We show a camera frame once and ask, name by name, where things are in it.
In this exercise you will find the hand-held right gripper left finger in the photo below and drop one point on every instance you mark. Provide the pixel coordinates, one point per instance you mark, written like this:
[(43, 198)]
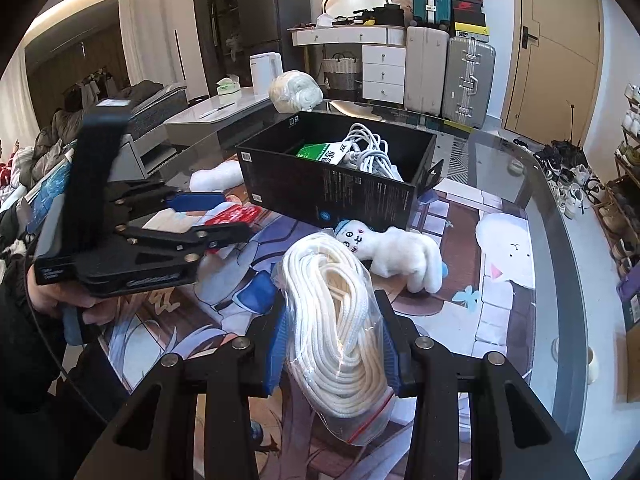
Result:
[(277, 355)]

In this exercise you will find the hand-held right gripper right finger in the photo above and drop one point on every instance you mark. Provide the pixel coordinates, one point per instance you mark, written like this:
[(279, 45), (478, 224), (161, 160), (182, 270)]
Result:
[(395, 360)]

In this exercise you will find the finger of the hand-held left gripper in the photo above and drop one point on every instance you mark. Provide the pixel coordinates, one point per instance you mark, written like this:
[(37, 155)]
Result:
[(220, 236), (195, 201)]

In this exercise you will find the red packet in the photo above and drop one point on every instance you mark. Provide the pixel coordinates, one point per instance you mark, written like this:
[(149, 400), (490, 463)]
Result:
[(235, 215)]

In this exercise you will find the white medicine packet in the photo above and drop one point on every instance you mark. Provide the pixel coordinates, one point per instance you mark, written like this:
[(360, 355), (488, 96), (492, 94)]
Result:
[(320, 152)]

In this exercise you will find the black cardboard box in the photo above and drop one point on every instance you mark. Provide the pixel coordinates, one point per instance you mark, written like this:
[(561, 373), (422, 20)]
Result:
[(350, 195)]

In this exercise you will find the person's left hand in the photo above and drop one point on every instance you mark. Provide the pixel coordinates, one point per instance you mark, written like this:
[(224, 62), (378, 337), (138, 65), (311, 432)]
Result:
[(50, 295)]

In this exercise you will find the white foam strip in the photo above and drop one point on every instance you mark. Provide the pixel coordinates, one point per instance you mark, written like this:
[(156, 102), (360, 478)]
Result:
[(215, 175)]

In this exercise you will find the blue packet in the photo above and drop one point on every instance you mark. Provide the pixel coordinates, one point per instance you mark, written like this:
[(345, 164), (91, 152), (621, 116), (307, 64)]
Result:
[(52, 185)]

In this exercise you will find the printed cartoon table mat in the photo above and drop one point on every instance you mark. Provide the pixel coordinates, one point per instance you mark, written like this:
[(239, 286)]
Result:
[(450, 320)]

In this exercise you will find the grey coffee table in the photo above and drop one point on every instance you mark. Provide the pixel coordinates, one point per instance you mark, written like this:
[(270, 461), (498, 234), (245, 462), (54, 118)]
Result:
[(210, 127)]

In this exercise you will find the grey side cabinet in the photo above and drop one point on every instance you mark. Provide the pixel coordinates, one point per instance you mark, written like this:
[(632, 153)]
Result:
[(127, 160)]

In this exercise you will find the dark jackets heap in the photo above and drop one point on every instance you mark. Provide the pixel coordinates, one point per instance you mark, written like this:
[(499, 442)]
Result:
[(55, 135)]

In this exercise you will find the white pen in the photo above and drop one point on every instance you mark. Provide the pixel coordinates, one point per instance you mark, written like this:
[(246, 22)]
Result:
[(217, 110)]

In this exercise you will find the bed mattress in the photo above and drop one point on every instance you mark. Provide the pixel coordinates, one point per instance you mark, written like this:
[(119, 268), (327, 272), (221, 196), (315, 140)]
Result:
[(160, 110)]

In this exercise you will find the white plush toy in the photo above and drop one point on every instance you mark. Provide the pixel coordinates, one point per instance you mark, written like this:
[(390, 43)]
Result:
[(400, 255)]

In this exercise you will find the green and white tissue pack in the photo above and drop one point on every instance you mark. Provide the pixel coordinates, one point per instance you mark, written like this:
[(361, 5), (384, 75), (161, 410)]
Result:
[(228, 86)]

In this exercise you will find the clothes rack with garments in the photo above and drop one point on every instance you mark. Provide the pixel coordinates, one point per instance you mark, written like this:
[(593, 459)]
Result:
[(90, 87)]

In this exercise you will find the white tabletop appliance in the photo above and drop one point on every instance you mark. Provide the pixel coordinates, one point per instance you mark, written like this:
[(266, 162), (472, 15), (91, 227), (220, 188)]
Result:
[(265, 74)]

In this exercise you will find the white plastic bag bundle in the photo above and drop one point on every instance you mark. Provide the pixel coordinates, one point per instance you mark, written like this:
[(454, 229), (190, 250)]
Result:
[(295, 91)]

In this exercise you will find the dark glass cabinet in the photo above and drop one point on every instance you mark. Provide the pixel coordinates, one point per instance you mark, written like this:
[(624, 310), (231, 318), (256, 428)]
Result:
[(212, 30)]

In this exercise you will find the white curtain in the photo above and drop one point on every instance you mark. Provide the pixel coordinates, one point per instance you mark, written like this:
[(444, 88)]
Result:
[(150, 35)]

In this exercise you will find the wicker basket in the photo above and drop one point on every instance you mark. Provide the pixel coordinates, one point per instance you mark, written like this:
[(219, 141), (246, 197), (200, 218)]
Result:
[(341, 75)]

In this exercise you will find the grey refrigerator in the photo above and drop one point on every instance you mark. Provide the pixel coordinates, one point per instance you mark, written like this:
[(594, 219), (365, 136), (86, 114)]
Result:
[(272, 15)]

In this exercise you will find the white drawer unit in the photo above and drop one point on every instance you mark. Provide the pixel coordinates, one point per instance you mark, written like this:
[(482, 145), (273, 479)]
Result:
[(384, 72)]

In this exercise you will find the purple box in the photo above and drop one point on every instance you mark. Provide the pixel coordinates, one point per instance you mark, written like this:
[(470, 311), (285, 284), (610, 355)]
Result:
[(629, 300)]

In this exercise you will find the pile of loose shoes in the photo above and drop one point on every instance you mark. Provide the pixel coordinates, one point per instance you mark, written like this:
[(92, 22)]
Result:
[(565, 175)]

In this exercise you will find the white framed mirror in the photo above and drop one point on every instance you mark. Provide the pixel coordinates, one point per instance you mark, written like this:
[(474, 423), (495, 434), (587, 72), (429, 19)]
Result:
[(350, 1)]

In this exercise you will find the beige suitcase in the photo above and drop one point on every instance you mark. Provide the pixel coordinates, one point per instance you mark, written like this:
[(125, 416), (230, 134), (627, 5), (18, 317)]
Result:
[(425, 70)]

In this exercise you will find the black bag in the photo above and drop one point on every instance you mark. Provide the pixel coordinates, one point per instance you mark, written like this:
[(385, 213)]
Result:
[(389, 16)]

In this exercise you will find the wooden shoe rack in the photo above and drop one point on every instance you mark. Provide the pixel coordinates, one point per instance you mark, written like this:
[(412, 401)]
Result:
[(627, 195)]

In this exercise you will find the silver suitcase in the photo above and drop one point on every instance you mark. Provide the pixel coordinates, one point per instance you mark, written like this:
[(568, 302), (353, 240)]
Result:
[(467, 82)]

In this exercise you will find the yellow and black shoe box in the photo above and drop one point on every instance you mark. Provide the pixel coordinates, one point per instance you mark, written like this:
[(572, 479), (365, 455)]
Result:
[(469, 30)]

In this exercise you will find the plain black shoe box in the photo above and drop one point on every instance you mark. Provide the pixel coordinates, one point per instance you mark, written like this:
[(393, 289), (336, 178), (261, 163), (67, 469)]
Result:
[(469, 17)]

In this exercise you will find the black shoe box red logo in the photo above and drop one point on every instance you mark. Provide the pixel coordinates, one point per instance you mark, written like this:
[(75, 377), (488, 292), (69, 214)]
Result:
[(469, 3)]

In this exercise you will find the beige wooden door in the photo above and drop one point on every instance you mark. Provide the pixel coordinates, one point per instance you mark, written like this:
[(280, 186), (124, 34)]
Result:
[(555, 60)]

